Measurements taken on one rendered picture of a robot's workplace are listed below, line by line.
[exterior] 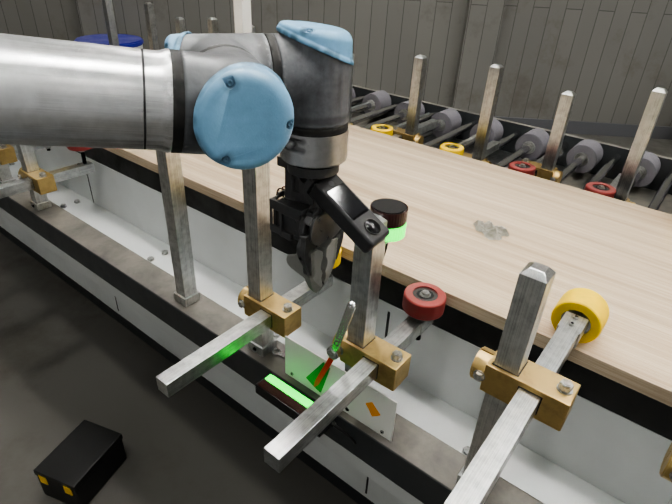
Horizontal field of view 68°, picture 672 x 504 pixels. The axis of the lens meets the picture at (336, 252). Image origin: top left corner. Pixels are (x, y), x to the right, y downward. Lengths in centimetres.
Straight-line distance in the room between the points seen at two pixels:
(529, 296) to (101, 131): 51
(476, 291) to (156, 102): 73
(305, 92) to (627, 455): 81
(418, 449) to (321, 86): 65
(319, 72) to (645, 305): 78
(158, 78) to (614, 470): 97
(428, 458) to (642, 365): 38
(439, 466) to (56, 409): 151
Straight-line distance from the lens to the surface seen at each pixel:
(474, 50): 497
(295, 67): 61
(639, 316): 109
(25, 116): 46
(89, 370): 223
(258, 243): 94
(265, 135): 46
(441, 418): 113
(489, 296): 100
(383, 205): 79
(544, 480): 110
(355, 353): 89
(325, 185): 68
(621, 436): 104
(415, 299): 94
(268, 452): 75
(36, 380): 227
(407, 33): 496
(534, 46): 520
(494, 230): 121
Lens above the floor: 146
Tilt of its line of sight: 31 degrees down
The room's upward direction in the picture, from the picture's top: 3 degrees clockwise
